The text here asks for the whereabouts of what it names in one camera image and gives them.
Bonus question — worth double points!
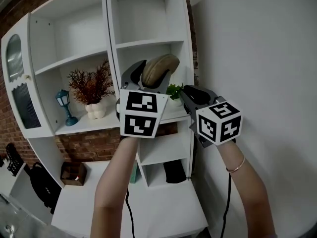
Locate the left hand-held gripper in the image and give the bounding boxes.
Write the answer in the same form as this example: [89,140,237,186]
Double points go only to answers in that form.
[115,59,172,139]

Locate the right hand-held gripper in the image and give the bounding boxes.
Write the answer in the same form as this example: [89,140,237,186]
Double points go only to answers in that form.
[179,84,244,149]

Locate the tan rounded object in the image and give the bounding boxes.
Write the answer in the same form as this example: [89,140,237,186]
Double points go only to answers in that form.
[141,53,181,89]

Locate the person's right forearm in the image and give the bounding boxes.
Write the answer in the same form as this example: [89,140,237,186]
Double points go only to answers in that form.
[217,138,277,238]

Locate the person's left forearm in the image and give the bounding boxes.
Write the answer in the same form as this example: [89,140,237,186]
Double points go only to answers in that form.
[90,134,140,238]

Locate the small green plant white pot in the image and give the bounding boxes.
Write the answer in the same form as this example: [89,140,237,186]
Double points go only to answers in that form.
[165,83,185,108]

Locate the red-brown plant in white vase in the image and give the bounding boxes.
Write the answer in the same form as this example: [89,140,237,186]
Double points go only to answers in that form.
[66,58,116,120]

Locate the black pouch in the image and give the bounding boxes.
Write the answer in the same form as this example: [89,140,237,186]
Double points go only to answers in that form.
[162,159,188,184]

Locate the white shelf unit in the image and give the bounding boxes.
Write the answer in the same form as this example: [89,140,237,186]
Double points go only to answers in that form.
[0,0,199,188]

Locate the blue lantern lamp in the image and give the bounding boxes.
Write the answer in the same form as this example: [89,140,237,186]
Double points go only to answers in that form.
[54,89,79,127]

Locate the teal book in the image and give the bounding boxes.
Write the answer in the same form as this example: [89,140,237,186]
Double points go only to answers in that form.
[128,161,140,184]

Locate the white desk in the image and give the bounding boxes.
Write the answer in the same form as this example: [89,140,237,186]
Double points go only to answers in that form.
[51,159,209,238]

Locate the brown wooden organizer box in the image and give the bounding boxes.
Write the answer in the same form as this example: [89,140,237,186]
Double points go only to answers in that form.
[60,161,88,187]

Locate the black backpack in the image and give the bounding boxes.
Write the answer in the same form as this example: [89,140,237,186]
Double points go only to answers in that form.
[29,161,63,216]

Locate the black perforated holder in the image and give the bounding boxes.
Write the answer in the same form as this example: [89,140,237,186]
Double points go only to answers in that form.
[5,142,25,177]

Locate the white side table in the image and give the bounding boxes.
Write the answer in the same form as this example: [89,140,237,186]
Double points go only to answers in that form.
[0,161,54,226]

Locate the rose gold bracelet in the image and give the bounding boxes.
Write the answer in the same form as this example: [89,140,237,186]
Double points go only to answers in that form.
[225,155,247,174]

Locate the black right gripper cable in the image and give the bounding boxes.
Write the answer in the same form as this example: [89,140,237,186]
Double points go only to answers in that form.
[219,172,232,238]

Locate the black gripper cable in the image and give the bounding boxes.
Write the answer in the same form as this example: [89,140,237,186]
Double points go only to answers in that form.
[124,186,137,238]
[219,172,232,238]

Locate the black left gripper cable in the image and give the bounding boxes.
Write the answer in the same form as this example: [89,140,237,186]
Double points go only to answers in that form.
[124,186,137,238]

